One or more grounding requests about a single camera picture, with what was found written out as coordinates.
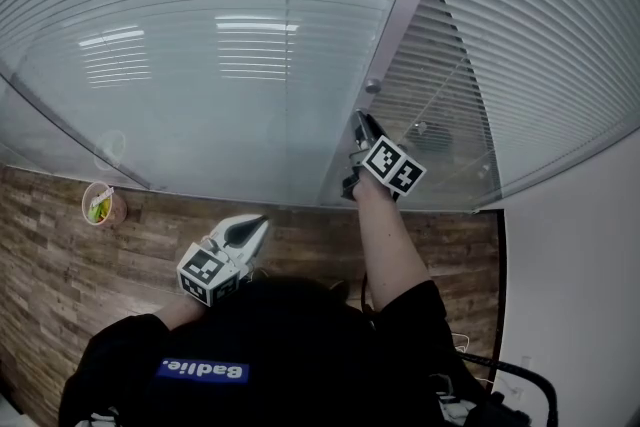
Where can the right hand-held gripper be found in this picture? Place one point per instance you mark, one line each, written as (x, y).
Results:
(395, 167)

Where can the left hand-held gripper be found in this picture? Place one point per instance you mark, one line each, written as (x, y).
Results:
(205, 272)

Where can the person's left forearm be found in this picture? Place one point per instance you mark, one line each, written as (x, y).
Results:
(182, 312)

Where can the person's right forearm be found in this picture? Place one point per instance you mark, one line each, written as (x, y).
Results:
(390, 255)

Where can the silver round blinds knob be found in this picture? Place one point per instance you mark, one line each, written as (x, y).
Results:
(372, 86)

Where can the person's black shirt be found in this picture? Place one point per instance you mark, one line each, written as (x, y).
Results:
(300, 355)

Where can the instant noodle cup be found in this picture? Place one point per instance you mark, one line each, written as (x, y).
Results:
(104, 205)

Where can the black baseboard strip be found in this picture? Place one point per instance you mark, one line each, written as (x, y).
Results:
(502, 265)

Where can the white wall socket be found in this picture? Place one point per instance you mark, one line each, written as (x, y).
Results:
(525, 361)

